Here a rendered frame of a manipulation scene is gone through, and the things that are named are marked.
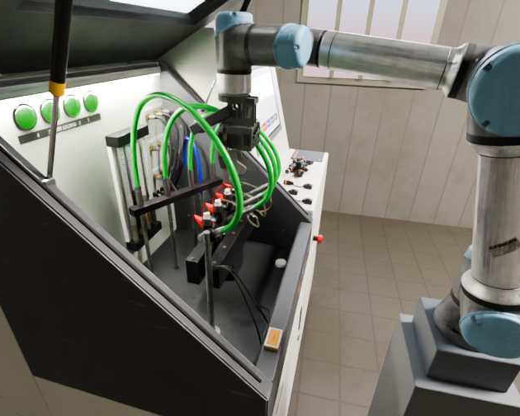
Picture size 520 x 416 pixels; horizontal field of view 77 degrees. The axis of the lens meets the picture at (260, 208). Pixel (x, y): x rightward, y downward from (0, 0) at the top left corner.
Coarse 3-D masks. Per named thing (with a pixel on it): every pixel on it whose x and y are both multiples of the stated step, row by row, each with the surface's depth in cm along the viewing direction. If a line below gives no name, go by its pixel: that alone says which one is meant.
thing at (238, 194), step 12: (144, 96) 71; (156, 96) 68; (168, 96) 66; (192, 108) 64; (132, 120) 77; (204, 120) 63; (132, 132) 79; (132, 144) 81; (216, 144) 62; (132, 156) 83; (228, 156) 62; (132, 168) 86; (228, 168) 62; (240, 192) 63; (240, 204) 64; (240, 216) 66; (228, 228) 69
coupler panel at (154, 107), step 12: (144, 108) 99; (156, 108) 105; (144, 120) 100; (156, 120) 106; (156, 132) 107; (156, 144) 108; (156, 156) 109; (168, 156) 117; (156, 168) 110; (156, 180) 112
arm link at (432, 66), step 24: (312, 48) 68; (336, 48) 66; (360, 48) 64; (384, 48) 62; (408, 48) 61; (432, 48) 60; (456, 48) 59; (480, 48) 56; (360, 72) 67; (384, 72) 64; (408, 72) 62; (432, 72) 60; (456, 72) 57; (456, 96) 60
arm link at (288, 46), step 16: (256, 32) 60; (272, 32) 59; (288, 32) 58; (304, 32) 58; (256, 48) 61; (272, 48) 59; (288, 48) 58; (304, 48) 59; (256, 64) 64; (272, 64) 62; (288, 64) 61; (304, 64) 61
